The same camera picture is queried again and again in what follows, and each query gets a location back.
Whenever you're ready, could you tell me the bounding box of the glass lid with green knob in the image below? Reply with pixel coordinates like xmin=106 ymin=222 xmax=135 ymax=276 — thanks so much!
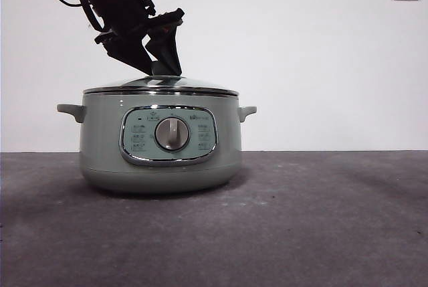
xmin=82 ymin=61 xmax=240 ymax=97

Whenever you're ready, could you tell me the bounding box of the green electric cooking pot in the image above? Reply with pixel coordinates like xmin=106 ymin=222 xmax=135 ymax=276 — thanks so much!
xmin=56 ymin=92 xmax=257 ymax=195

